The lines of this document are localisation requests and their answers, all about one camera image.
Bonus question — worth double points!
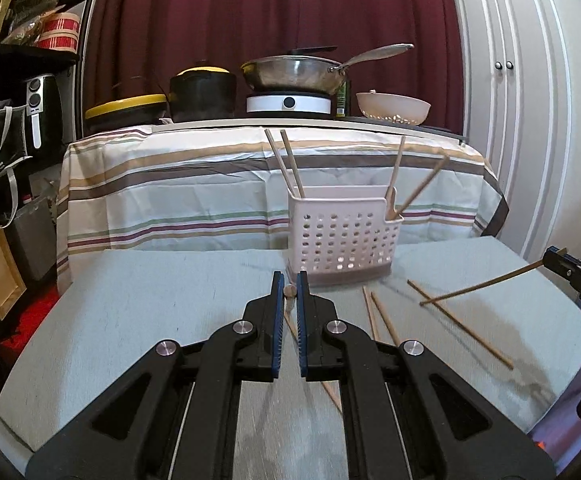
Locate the black air fryer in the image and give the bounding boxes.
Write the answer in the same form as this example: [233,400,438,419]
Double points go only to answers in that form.
[23,74,61,153]

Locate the black shelf rack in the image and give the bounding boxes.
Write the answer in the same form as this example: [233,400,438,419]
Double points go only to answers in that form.
[0,0,96,361]

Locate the white wardrobe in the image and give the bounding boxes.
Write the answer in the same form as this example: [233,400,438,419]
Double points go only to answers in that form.
[445,0,581,271]

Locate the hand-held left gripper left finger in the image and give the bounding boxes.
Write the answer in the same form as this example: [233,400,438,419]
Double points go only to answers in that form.
[25,270,287,480]

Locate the single wooden chopstick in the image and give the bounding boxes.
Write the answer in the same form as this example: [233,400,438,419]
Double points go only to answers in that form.
[283,284,345,415]
[419,260,546,307]

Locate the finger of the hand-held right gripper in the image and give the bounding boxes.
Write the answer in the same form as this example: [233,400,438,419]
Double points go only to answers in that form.
[543,246,581,293]

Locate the steel wok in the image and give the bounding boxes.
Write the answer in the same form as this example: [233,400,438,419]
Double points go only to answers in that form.
[240,43,415,92]

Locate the red striped round box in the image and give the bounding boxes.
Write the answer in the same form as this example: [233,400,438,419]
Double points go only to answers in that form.
[38,12,81,53]

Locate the white bowl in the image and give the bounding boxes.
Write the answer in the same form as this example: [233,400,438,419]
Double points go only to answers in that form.
[355,91,432,127]

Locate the dark red curtain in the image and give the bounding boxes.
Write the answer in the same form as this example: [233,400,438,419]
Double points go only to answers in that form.
[83,0,463,131]

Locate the red rug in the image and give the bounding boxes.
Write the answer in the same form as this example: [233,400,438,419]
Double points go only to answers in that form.
[0,287,61,356]

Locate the grey box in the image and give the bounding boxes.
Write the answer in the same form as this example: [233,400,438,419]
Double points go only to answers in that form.
[5,195,58,283]

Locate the pale grey table cover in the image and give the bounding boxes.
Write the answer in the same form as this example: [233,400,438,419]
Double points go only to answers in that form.
[0,237,581,480]

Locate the flat black and yellow pan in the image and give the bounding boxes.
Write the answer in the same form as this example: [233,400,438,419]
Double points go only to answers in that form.
[84,94,168,133]

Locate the green oil bottle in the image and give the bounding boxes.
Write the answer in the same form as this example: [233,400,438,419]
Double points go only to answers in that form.
[334,80,351,118]

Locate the striped tablecloth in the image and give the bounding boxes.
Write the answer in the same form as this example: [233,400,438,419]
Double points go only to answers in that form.
[55,122,511,296]

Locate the group of wooden chopsticks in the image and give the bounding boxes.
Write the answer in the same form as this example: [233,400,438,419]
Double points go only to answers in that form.
[264,129,515,371]

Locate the black pot with yellow lid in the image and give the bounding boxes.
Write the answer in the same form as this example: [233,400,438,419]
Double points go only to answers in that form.
[168,60,237,122]

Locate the white induction cooker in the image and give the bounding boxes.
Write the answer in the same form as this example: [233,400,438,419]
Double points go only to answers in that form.
[246,91,332,116]

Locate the beige board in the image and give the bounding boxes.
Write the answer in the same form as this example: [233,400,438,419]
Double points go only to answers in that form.
[150,117,351,133]

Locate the dark snack packets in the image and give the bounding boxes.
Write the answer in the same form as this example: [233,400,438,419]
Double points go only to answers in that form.
[0,0,66,46]

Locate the white perforated utensil holder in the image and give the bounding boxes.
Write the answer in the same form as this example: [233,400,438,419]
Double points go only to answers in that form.
[286,186,405,288]

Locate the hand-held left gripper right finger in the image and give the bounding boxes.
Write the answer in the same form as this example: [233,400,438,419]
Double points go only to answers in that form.
[295,270,558,480]

